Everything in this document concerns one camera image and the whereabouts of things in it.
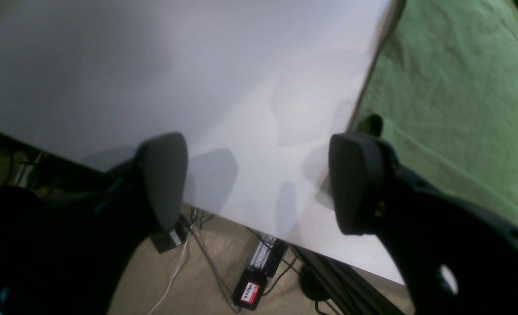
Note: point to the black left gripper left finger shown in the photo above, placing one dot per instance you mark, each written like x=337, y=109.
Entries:
x=66, y=256

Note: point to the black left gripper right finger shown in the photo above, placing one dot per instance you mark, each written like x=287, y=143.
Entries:
x=455, y=257

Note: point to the green t-shirt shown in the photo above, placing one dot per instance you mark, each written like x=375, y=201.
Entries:
x=443, y=91

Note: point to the black floor socket box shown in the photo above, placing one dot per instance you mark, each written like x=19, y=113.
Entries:
x=164, y=241

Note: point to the black table leg base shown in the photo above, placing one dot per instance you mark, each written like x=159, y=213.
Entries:
x=352, y=293

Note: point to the black power adapter red label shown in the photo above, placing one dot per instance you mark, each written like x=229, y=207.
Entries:
x=249, y=289

